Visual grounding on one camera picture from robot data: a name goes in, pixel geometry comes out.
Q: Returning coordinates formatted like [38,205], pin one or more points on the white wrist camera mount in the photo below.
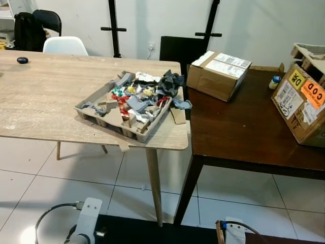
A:
[90,213]
[234,234]

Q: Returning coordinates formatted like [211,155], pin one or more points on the white shelf unit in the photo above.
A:
[7,12]

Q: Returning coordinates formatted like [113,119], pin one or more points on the red snack wrapper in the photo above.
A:
[123,107]

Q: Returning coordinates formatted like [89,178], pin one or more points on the black stand pole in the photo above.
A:
[214,15]
[112,20]

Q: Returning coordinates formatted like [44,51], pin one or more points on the black oval mouse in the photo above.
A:
[22,60]

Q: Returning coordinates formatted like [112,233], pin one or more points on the grey pulp tray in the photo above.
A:
[101,121]

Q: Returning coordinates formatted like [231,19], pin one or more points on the black floor mat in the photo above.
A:
[167,231]

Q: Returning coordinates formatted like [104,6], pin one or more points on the grey pulp box insert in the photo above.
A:
[310,51]

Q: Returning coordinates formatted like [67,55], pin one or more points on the large open cardboard box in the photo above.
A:
[294,119]

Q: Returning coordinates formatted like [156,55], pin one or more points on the black panel board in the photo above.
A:
[180,50]

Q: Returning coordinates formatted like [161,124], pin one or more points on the dark grey crumpled paper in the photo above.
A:
[170,81]

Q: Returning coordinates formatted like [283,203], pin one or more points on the flat cardboard scrap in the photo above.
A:
[178,117]
[123,146]

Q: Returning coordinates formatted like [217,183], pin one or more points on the green snack wrapper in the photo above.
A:
[118,91]

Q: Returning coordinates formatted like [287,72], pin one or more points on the light wooden table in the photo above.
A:
[51,96]

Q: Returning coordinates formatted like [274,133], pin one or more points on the black office chair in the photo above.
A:
[51,20]

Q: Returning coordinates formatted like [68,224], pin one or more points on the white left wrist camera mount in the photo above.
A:
[90,213]

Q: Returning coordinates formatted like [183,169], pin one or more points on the white plastic chair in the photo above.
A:
[65,46]

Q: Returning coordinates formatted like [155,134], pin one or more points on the small blue-capped bottle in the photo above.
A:
[274,83]

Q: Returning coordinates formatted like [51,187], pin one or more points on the dark brown wooden table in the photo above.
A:
[238,122]

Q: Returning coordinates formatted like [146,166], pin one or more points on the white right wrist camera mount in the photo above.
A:
[234,234]

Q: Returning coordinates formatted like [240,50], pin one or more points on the black backpack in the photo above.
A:
[28,33]

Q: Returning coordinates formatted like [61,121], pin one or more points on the white crumpled paper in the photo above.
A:
[146,78]

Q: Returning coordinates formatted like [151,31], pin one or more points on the white wall socket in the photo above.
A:
[151,47]

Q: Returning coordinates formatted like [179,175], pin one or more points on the closed labelled cardboard box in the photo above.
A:
[216,81]

